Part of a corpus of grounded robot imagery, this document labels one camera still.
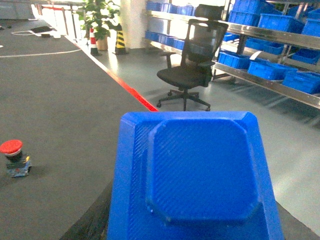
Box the red mushroom push button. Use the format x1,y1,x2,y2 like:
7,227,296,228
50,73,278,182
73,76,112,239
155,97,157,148
0,139,32,178

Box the potted green plant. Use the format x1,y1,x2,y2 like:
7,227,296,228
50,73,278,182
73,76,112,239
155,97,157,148
78,0,121,41

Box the white cable on floor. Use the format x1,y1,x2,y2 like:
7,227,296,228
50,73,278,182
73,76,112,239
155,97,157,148
11,29,42,37

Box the red white traffic cone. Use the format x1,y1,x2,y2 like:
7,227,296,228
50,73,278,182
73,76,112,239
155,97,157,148
89,27,101,56

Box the blue block part with knob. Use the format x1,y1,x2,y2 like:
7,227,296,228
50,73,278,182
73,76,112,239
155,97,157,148
107,111,284,240

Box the steel shelf rack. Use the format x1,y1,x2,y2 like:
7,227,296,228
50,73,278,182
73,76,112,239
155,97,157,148
143,9,320,109

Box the black office chair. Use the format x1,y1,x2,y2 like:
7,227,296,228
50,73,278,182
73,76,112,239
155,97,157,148
156,19,229,112

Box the blue bin on shelf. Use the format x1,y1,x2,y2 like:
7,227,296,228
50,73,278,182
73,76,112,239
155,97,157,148
247,61,298,81

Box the yellow black striped bollard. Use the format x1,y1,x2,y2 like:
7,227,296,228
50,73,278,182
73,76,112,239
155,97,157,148
114,23,128,56

